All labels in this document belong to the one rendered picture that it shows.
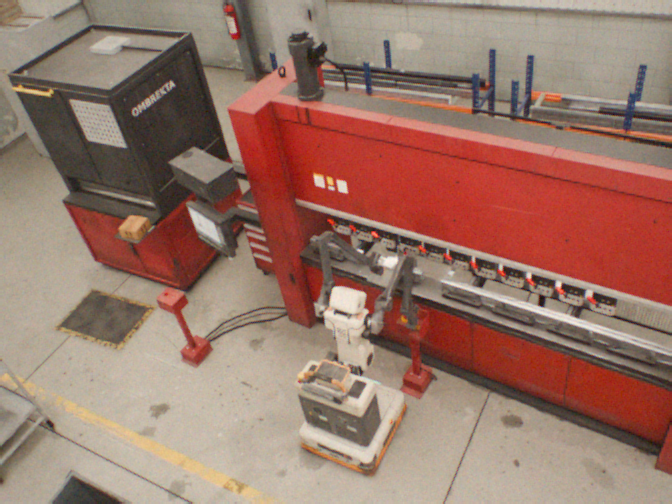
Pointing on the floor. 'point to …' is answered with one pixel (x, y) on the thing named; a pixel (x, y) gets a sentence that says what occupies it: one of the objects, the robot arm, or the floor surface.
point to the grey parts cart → (16, 410)
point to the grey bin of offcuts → (84, 492)
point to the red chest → (255, 236)
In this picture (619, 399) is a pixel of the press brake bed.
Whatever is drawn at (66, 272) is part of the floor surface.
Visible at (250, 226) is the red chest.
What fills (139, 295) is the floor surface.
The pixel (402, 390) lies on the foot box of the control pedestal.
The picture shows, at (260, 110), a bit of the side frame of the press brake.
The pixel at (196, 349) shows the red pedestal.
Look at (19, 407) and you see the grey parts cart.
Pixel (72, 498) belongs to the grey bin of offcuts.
